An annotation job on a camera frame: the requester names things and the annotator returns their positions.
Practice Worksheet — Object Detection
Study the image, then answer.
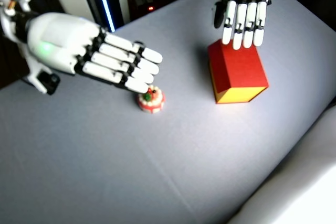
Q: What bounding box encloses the yellow box with red lid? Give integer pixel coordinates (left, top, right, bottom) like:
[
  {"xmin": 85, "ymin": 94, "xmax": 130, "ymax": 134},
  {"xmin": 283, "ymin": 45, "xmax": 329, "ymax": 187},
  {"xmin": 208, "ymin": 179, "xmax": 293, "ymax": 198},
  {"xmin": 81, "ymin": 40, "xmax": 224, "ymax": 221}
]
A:
[{"xmin": 207, "ymin": 39, "xmax": 270, "ymax": 104}]

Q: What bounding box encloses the small red white toy cake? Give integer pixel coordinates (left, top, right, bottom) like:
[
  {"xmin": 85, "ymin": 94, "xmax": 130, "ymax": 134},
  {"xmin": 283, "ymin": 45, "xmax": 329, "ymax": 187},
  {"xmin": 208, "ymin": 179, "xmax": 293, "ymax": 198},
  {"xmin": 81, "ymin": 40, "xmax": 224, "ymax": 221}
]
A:
[{"xmin": 135, "ymin": 84, "xmax": 165, "ymax": 114}]

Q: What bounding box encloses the grey table cloth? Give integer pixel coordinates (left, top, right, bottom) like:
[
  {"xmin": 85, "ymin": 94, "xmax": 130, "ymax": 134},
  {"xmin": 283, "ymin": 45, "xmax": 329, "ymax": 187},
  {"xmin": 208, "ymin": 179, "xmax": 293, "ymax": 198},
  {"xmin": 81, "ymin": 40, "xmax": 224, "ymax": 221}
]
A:
[{"xmin": 0, "ymin": 0, "xmax": 336, "ymax": 224}]

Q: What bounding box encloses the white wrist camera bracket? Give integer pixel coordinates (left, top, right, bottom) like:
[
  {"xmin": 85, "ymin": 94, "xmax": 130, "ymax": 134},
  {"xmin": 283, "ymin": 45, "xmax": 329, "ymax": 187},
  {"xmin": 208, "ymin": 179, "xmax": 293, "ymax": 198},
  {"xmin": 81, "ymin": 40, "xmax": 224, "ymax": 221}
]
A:
[{"xmin": 22, "ymin": 49, "xmax": 61, "ymax": 96}]

